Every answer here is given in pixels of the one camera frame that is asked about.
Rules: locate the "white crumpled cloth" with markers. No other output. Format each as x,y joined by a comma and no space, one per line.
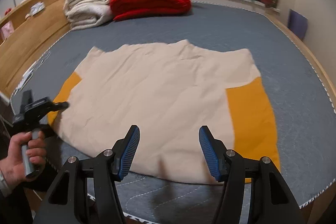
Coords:
36,7

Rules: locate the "person's left hand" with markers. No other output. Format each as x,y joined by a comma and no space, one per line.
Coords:
14,163

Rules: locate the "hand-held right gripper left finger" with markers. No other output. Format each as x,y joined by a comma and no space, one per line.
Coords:
128,150

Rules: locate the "purple mat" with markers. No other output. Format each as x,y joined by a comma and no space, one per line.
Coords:
298,24

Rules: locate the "wooden bed frame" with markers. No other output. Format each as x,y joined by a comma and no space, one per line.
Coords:
31,37

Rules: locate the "beige and yellow garment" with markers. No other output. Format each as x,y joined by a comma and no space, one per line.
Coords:
157,95

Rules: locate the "person's left forearm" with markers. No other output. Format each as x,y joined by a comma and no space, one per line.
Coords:
4,183

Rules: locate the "cream folded blanket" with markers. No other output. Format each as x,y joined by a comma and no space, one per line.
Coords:
86,8

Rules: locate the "grey quilted bed mattress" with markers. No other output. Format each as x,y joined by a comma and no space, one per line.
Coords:
223,27

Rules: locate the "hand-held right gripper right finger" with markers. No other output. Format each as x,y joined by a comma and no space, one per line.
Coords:
208,153

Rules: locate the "red folded blanket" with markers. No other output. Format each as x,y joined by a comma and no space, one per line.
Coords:
149,1

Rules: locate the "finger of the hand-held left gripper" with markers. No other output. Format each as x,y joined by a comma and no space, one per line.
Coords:
61,105

